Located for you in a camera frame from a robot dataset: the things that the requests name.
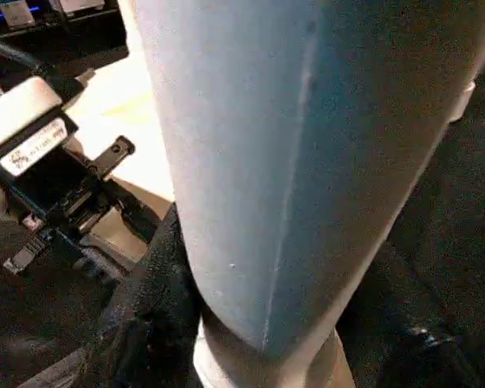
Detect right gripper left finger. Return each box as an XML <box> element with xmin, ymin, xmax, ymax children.
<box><xmin>84</xmin><ymin>200</ymin><xmax>206</xmax><ymax>388</ymax></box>

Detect white plastic table top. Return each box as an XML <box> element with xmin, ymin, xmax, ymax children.
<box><xmin>62</xmin><ymin>0</ymin><xmax>179</xmax><ymax>268</ymax></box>

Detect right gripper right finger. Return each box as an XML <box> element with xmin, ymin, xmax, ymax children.
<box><xmin>382</xmin><ymin>323</ymin><xmax>485</xmax><ymax>388</ymax></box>

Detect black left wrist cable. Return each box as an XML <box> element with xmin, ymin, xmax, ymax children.
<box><xmin>0</xmin><ymin>35</ymin><xmax>96</xmax><ymax>96</ymax></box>

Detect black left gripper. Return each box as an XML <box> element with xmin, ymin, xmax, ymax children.
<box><xmin>2</xmin><ymin>135</ymin><xmax>163</xmax><ymax>276</ymax></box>

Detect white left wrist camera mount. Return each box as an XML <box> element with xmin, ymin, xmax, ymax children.
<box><xmin>0</xmin><ymin>75</ymin><xmax>81</xmax><ymax>216</ymax></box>

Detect grey device with lights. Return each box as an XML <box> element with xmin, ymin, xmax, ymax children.
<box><xmin>0</xmin><ymin>0</ymin><xmax>129</xmax><ymax>40</ymax></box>

